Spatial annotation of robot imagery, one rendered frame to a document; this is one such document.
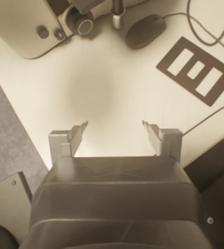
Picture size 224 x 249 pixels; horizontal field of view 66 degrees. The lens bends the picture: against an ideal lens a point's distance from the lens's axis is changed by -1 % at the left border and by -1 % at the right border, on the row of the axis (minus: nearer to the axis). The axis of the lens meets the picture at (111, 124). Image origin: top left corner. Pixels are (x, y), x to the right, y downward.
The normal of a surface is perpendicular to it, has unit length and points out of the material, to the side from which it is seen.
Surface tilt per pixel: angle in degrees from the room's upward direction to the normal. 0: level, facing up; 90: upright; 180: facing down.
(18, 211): 0
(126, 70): 0
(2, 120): 0
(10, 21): 90
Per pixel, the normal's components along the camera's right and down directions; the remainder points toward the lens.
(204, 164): -0.08, -0.18
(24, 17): 0.57, 0.80
